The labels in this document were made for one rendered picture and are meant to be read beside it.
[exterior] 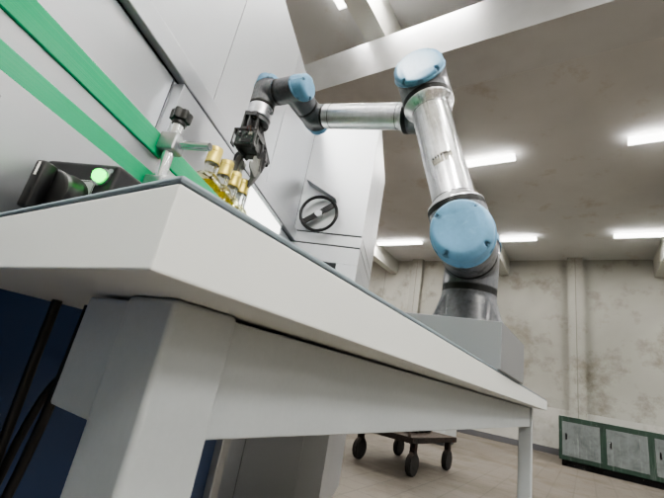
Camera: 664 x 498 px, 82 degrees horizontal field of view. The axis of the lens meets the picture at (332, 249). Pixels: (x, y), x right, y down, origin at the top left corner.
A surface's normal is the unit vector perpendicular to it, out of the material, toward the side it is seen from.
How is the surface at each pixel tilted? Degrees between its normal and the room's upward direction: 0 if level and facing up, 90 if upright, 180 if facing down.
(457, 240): 99
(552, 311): 90
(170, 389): 90
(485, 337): 90
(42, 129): 90
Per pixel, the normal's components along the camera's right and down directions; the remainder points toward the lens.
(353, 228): -0.16, -0.34
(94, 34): 0.97, 0.11
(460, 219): -0.40, -0.21
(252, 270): 0.84, -0.02
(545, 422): -0.51, -0.36
